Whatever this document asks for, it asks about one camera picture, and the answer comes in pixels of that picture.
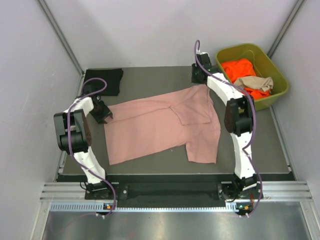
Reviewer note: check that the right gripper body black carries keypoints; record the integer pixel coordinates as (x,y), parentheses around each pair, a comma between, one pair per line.
(195,78)

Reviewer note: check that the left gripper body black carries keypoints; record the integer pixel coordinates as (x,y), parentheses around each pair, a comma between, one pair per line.
(100,112)

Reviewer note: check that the pink t shirt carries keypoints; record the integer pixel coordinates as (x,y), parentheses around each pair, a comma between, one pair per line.
(154,124)

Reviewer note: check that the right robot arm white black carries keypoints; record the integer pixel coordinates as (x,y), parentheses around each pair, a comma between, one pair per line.
(238,120)

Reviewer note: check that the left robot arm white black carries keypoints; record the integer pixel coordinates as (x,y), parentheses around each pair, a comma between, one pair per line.
(74,137)

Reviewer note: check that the folded black t shirt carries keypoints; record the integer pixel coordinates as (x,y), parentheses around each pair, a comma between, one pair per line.
(111,76)

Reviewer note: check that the orange t shirt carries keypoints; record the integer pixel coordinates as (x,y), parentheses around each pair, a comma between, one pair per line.
(243,68)

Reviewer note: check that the olive green plastic bin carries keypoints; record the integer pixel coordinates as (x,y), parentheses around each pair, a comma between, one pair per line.
(262,66)

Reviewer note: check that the beige t shirt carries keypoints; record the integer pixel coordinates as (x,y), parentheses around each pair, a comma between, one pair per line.
(255,82)

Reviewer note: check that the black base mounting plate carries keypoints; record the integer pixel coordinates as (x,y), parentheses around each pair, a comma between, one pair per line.
(180,190)

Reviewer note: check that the grey slotted cable duct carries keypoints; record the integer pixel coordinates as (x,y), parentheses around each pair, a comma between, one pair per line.
(103,207)

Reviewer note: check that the left aluminium corner post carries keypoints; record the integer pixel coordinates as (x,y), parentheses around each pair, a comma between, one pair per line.
(59,33)

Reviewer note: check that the aluminium corner post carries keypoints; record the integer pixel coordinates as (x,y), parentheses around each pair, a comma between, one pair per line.
(298,5)
(59,33)

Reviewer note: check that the right aluminium corner post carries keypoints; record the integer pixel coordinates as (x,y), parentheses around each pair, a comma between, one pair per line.
(298,5)

